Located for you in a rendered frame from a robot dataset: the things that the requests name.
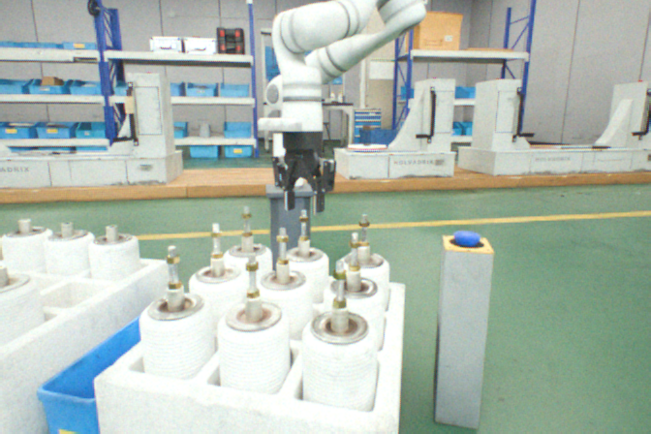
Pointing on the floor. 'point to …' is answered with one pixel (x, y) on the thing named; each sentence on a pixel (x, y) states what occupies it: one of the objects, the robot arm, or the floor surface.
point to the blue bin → (83, 384)
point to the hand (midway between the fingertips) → (303, 205)
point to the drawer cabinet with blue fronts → (363, 120)
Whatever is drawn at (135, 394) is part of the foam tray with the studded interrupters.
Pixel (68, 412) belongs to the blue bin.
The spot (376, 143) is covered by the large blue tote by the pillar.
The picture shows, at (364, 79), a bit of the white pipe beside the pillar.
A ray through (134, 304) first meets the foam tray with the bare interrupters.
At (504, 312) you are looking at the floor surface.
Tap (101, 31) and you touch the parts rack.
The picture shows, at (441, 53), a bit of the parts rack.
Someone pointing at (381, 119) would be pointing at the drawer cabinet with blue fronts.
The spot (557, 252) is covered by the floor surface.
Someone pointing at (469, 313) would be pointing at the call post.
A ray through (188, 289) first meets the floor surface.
